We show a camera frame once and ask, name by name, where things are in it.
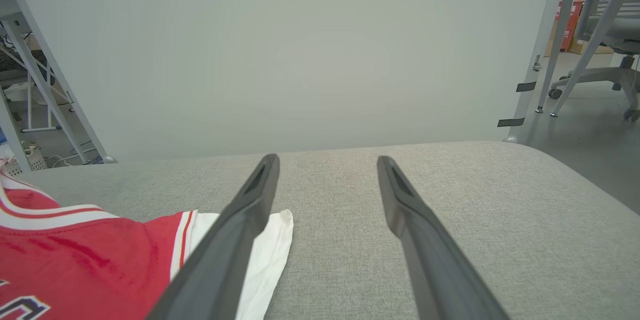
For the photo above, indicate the grey metal panel frame leg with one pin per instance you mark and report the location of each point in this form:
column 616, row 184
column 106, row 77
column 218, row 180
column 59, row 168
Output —
column 545, row 35
column 109, row 159

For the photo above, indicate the grey fabric sofa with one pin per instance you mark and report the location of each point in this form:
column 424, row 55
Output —
column 325, row 260

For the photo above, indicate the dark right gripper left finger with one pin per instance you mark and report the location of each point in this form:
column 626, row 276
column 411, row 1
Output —
column 225, row 260

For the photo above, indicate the red and white basketball jersey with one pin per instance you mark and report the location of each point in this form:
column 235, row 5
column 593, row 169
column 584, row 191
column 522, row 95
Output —
column 75, row 260

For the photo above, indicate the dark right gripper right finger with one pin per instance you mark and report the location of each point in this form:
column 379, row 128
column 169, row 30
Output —
column 435, row 265

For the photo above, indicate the black tape strip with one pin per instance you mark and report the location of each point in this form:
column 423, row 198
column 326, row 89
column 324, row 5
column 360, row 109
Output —
column 511, row 122
column 526, row 86

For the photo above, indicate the brown cardboard box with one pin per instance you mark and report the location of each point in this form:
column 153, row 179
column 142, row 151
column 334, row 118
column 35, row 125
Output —
column 580, row 48

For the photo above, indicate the white plastic basket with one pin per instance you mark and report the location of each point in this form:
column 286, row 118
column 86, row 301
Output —
column 35, row 160

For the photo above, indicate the white partition panel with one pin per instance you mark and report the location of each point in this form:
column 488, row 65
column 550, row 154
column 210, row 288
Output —
column 275, row 60

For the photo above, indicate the red box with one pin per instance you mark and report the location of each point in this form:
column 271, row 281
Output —
column 570, row 25

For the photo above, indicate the grey metal desk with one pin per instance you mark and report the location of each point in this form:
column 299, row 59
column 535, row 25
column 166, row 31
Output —
column 590, row 44
column 45, row 88

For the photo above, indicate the grey office chair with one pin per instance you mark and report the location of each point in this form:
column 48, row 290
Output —
column 617, row 28

